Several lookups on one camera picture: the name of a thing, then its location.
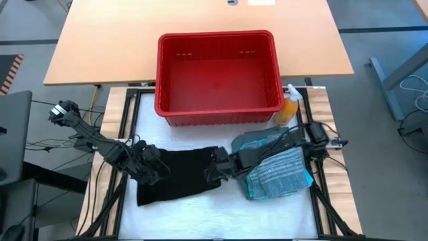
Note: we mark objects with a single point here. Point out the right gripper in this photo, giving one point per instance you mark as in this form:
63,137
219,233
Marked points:
225,162

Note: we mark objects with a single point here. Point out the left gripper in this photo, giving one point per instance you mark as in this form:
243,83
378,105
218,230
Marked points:
148,162

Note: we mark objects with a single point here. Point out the black garment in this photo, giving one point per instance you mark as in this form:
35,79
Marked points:
184,174

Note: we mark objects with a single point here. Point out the grey-teal shirt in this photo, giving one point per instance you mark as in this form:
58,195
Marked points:
250,137

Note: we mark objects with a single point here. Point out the grey garment with label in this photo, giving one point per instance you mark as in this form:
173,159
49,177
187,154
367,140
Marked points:
277,174

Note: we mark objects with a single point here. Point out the turquoise garment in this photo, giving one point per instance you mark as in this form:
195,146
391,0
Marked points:
309,177

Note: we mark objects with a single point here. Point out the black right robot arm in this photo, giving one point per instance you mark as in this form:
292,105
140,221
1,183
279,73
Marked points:
287,144

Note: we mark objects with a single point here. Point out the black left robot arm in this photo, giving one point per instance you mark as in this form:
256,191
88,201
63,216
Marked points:
90,137

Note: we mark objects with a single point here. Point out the red plastic bin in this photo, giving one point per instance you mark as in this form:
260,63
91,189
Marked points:
220,115

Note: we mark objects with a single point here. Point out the orange spray bottle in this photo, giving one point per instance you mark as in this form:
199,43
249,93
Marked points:
288,108

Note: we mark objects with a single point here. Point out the light wooden desk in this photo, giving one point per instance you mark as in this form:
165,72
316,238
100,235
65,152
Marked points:
117,40

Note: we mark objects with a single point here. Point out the white card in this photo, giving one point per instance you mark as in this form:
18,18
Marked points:
261,2

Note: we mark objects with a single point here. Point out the grey metal desk leg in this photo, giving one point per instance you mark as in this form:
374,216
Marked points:
398,70

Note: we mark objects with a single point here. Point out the black aluminium table frame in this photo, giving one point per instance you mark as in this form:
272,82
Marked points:
317,207

